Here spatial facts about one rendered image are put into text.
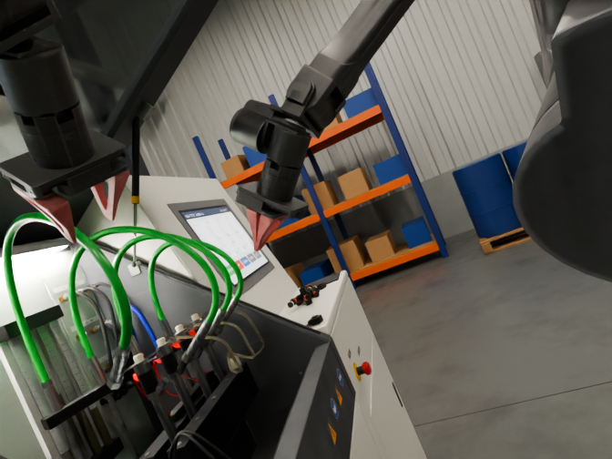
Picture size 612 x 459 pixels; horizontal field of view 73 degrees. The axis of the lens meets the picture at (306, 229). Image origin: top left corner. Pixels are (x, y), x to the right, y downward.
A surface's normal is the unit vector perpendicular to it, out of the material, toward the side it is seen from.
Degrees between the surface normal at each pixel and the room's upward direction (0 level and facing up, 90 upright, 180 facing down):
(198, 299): 90
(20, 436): 90
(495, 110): 90
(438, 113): 90
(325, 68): 71
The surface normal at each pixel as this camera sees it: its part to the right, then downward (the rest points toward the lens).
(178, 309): -0.16, 0.11
